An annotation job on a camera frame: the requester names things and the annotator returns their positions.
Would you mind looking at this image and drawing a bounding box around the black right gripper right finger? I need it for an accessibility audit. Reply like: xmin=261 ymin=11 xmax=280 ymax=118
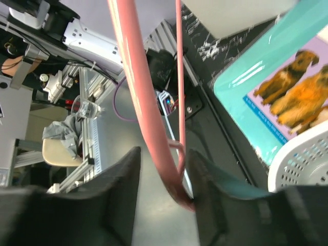
xmin=188 ymin=150 xmax=327 ymax=245

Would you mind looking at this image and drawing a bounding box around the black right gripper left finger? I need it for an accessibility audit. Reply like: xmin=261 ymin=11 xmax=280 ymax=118
xmin=1 ymin=147 xmax=141 ymax=245

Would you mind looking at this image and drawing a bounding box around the coral pink hanger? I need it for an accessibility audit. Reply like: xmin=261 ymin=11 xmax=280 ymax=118
xmin=108 ymin=1 xmax=195 ymax=212

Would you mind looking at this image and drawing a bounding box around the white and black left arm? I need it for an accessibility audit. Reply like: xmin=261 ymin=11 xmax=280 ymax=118
xmin=1 ymin=1 xmax=123 ymax=75

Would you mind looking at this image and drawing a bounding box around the white perforated plastic basket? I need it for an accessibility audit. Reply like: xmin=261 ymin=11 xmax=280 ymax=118
xmin=268 ymin=121 xmax=327 ymax=192

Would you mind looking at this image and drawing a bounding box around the dog picture book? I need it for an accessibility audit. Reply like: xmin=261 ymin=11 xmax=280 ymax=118
xmin=243 ymin=34 xmax=327 ymax=144

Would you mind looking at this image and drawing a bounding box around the teal tray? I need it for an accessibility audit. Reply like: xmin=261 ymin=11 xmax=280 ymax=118
xmin=212 ymin=0 xmax=328 ymax=200

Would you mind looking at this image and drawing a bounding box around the white storage box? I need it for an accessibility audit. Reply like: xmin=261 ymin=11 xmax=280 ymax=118
xmin=183 ymin=0 xmax=298 ymax=38

